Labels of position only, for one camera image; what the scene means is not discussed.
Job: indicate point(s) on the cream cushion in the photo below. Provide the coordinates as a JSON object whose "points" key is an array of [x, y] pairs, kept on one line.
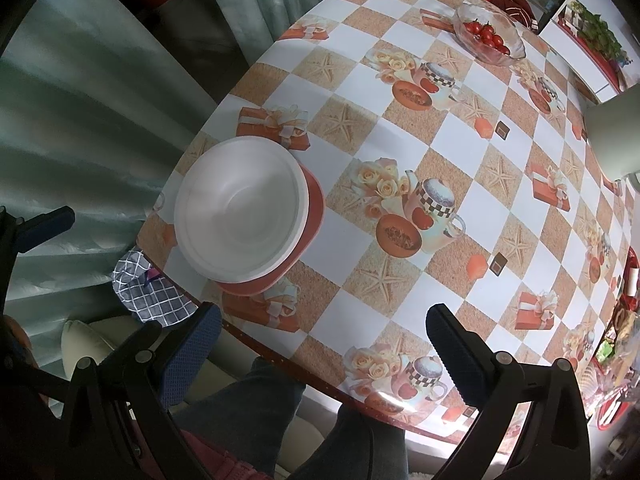
{"points": [[85, 340]]}

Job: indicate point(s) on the pink cloth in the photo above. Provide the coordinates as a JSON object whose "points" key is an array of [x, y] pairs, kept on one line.
{"points": [[225, 460]]}

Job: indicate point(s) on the white panel with red trim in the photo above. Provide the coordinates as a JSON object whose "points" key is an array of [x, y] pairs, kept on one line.
{"points": [[567, 47]]}

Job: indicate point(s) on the pale green curtain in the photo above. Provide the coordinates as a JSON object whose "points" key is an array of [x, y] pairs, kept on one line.
{"points": [[100, 135]]}

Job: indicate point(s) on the pale green pitcher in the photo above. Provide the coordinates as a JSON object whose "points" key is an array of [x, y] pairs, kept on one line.
{"points": [[612, 135]]}

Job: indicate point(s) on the person's leg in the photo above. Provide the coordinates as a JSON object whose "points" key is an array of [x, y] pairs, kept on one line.
{"points": [[250, 400], [350, 445]]}

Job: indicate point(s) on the white foam bowl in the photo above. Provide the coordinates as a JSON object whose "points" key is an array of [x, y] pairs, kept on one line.
{"points": [[240, 205]]}

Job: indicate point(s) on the blue checked cloth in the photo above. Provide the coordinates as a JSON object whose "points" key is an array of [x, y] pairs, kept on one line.
{"points": [[150, 295]]}

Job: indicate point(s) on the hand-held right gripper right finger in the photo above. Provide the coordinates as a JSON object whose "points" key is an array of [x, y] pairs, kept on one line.
{"points": [[452, 355]]}

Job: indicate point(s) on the red tray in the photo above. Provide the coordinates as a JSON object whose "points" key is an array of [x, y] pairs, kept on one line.
{"points": [[612, 410]]}

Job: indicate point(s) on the bunch of cherry tomatoes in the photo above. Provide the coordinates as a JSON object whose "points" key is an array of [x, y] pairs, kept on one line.
{"points": [[487, 35]]}

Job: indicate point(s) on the pink square plate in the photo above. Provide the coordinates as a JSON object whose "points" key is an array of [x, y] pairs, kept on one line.
{"points": [[314, 215]]}

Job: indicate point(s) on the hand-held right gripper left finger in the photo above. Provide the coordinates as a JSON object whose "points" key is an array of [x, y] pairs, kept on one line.
{"points": [[192, 355]]}

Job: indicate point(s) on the clear plastic snack bag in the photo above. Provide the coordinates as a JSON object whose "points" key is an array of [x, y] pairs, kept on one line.
{"points": [[625, 325]]}

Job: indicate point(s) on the green snack packet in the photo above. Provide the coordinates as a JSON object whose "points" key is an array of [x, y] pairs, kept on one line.
{"points": [[604, 350]]}

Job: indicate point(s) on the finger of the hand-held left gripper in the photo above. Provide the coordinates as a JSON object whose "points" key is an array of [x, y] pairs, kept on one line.
{"points": [[57, 217], [7, 215]]}

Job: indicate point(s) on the clear glass bowl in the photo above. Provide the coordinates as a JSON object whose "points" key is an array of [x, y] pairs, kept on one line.
{"points": [[500, 60]]}

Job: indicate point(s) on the person's right leg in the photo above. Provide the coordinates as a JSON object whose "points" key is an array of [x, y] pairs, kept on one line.
{"points": [[350, 445]]}

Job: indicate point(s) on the person's left leg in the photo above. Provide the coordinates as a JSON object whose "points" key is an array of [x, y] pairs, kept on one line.
{"points": [[250, 400]]}

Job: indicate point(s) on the checked printed tablecloth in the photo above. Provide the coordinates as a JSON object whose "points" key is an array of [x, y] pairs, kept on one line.
{"points": [[425, 120]]}

